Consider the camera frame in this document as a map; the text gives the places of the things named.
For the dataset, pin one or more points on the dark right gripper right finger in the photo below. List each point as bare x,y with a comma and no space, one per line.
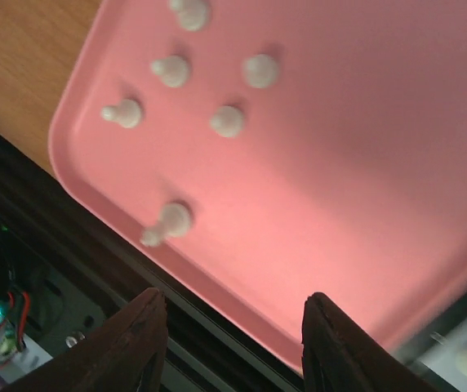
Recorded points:
339,356

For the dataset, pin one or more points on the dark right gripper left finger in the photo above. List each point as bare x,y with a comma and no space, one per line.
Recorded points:
125,354

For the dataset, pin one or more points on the black white chess board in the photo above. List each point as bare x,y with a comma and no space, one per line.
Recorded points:
431,353

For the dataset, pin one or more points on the pink plastic tray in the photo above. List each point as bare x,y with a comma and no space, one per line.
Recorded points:
349,176

